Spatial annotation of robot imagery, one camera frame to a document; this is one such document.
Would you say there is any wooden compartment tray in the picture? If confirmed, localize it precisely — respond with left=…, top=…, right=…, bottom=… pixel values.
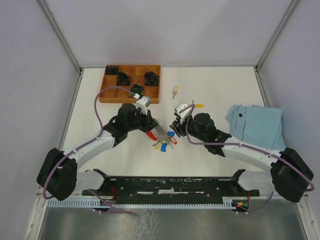
left=98, top=64, right=161, bottom=104

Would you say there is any black yellow cable coil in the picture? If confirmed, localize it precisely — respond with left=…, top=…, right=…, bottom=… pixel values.
left=128, top=83, right=145, bottom=99

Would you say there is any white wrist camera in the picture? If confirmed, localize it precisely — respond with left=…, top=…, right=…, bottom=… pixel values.
left=135, top=95, right=152, bottom=115
left=174, top=102, right=193, bottom=124

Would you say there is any yellow tag key right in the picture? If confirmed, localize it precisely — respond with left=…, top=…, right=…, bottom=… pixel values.
left=192, top=101, right=204, bottom=108

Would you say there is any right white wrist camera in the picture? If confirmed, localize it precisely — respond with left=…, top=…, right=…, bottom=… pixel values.
left=174, top=102, right=193, bottom=124

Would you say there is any light blue cloth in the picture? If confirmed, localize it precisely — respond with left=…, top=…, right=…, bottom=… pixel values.
left=225, top=104, right=286, bottom=151

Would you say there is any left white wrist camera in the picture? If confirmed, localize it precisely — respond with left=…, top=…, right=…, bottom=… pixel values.
left=135, top=95, right=152, bottom=115

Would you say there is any black cable coil top-left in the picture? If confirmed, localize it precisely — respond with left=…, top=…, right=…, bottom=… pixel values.
left=104, top=65, right=120, bottom=76

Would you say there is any yellow key tag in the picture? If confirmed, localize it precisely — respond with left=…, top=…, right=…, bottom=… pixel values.
left=152, top=141, right=163, bottom=150

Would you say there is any red key tag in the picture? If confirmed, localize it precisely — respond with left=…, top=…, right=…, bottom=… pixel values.
left=169, top=137, right=178, bottom=145

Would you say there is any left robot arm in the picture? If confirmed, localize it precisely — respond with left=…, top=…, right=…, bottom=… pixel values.
left=36, top=103, right=158, bottom=201

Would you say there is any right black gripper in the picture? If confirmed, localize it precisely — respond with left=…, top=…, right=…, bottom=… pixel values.
left=169, top=113, right=207, bottom=143

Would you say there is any yellow tag key upper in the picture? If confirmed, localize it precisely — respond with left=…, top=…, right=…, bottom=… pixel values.
left=172, top=86, right=179, bottom=100

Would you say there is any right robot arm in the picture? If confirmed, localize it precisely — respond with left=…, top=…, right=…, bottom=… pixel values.
left=170, top=111, right=315, bottom=203

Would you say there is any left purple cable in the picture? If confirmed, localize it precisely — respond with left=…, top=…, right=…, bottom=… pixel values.
left=42, top=86, right=141, bottom=215

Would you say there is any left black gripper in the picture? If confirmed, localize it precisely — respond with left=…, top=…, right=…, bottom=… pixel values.
left=126, top=108, right=159, bottom=133

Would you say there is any white cable duct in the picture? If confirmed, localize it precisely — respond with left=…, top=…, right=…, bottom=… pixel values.
left=46, top=196, right=238, bottom=210

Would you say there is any black cable coil right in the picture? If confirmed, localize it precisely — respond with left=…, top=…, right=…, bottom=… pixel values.
left=144, top=70, right=160, bottom=87

